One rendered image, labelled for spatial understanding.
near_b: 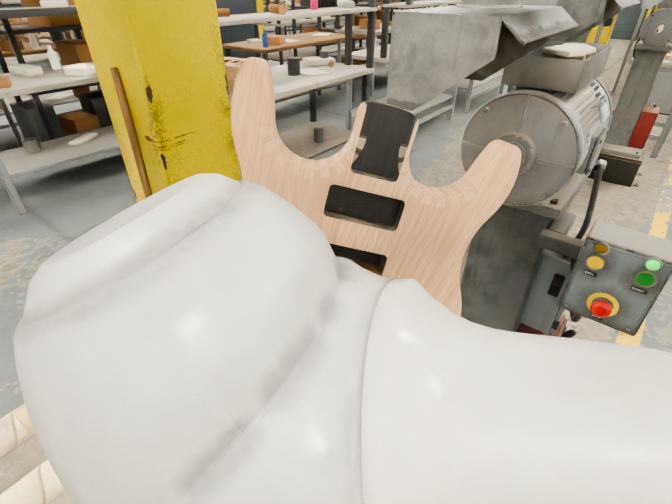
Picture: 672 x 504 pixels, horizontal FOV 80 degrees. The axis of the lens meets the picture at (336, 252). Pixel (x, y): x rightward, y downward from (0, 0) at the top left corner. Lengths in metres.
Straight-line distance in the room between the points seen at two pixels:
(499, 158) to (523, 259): 0.78
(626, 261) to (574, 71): 0.39
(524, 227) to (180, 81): 1.04
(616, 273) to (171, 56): 1.21
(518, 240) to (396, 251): 0.76
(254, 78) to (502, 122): 0.64
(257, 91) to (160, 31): 0.84
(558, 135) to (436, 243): 0.50
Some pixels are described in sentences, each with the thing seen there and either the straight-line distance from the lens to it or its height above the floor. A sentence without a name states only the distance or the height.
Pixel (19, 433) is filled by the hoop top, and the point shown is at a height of 1.20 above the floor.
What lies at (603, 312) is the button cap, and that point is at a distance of 1.05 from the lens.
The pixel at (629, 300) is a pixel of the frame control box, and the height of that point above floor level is 1.01.
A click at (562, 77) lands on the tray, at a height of 1.41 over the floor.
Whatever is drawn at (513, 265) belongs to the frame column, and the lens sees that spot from 1.28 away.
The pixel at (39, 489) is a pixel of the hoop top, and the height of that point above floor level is 1.21.
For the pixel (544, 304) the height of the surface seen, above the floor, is 0.77.
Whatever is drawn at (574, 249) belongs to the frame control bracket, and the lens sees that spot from 1.13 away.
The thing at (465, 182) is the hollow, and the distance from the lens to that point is 0.52.
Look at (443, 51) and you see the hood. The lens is 0.69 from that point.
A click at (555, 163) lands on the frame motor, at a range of 0.96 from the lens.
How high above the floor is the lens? 1.57
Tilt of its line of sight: 34 degrees down
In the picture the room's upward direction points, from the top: straight up
